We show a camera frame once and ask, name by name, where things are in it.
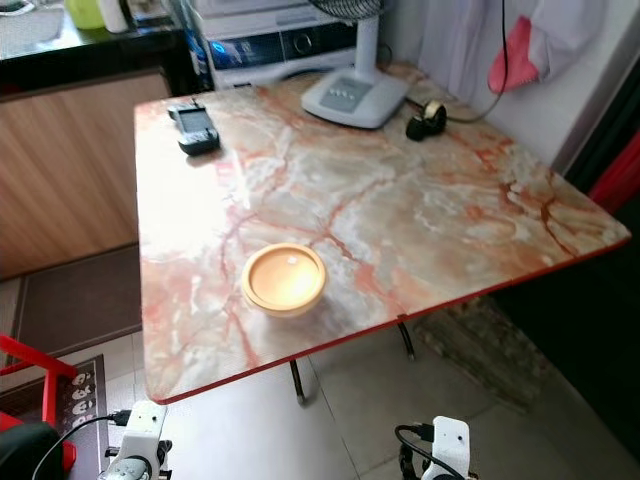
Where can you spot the grey speckled floor mat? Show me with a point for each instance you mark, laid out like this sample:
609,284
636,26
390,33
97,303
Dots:
470,350

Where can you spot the tan lidded bowl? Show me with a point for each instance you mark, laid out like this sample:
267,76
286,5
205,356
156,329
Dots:
284,279

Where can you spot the marble pattern folding table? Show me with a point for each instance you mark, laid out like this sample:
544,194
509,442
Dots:
380,220

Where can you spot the face pattern floor mat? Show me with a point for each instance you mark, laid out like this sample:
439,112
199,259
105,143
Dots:
85,395

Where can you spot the brown door mat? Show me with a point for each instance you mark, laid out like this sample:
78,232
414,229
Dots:
80,300

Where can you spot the black yellow tape roll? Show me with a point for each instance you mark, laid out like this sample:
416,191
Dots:
427,120

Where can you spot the red plastic chair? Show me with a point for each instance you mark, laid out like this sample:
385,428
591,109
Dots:
618,175

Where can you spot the white desk fan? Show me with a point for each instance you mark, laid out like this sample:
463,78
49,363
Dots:
353,95

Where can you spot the wooden cabinet black countertop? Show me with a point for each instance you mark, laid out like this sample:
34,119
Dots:
70,170

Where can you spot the black handheld terminal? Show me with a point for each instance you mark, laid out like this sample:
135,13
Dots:
194,127

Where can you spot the pink red cloth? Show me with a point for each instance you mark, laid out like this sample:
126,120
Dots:
515,62

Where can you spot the white hanging garment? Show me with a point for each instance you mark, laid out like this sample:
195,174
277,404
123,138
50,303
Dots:
570,30

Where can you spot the green plastic cup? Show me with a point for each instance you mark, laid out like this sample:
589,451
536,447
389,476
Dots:
84,10

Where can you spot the white plastic bottle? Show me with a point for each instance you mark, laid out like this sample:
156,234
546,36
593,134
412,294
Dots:
112,12

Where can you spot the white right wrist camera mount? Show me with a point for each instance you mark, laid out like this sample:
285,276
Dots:
452,445

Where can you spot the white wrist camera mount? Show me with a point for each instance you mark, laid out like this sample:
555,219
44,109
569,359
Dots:
452,445
147,432

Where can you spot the red frame black seat chair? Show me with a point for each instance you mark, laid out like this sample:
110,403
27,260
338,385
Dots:
52,390

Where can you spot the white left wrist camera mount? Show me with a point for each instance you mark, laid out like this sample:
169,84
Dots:
147,432

